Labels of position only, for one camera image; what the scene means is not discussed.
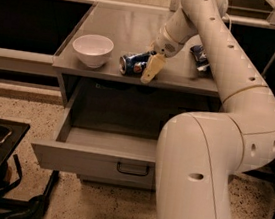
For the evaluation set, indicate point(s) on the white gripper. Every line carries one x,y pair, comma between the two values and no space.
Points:
165,45

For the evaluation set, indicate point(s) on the blue pepsi can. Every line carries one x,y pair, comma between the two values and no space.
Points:
133,63

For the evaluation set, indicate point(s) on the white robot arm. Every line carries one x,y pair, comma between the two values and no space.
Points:
198,151

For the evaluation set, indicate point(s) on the grey open top drawer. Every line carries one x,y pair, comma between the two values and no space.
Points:
93,155

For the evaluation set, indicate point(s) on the blue chip bag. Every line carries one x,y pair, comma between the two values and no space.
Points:
200,57

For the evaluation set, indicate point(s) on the white bowl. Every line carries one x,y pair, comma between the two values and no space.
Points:
93,50

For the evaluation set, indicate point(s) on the grey metal cabinet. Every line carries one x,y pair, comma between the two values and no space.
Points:
113,102

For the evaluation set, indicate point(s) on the black side cart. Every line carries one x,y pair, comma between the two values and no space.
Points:
11,134

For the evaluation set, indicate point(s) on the black drawer handle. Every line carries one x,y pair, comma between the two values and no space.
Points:
131,169

